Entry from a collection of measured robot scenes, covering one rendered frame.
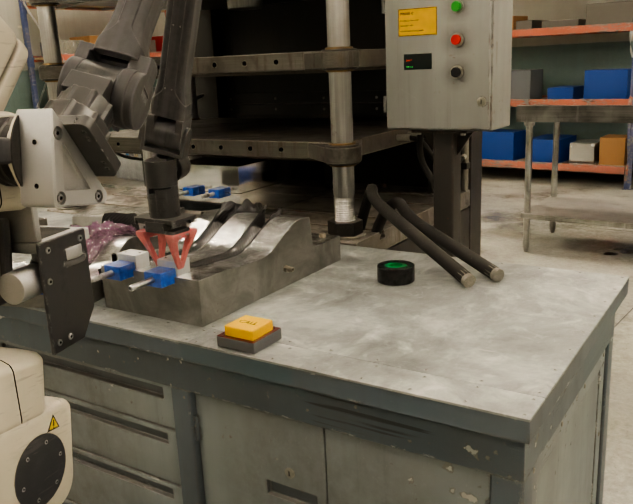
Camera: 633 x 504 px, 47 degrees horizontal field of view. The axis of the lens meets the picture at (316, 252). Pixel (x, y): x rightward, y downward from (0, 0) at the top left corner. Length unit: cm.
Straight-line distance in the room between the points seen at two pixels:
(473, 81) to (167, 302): 98
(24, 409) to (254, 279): 56
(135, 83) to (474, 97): 113
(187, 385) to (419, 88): 102
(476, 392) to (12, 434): 64
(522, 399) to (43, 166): 69
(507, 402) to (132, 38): 71
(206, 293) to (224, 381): 16
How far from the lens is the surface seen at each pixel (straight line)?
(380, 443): 119
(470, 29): 193
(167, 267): 138
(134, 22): 104
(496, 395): 106
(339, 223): 198
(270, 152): 218
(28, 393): 108
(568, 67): 797
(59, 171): 88
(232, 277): 140
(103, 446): 170
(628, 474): 250
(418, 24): 198
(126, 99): 98
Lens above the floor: 127
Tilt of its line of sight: 15 degrees down
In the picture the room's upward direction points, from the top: 3 degrees counter-clockwise
